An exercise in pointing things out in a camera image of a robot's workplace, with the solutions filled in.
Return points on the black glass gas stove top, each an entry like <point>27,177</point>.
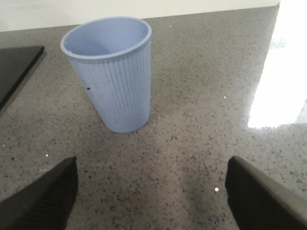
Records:
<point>15,63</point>

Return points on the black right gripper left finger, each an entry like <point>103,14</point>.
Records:
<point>46,203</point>

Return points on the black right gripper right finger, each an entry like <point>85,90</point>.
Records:
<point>258,202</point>

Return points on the light blue ribbed plastic cup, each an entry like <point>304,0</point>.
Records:
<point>112,58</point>

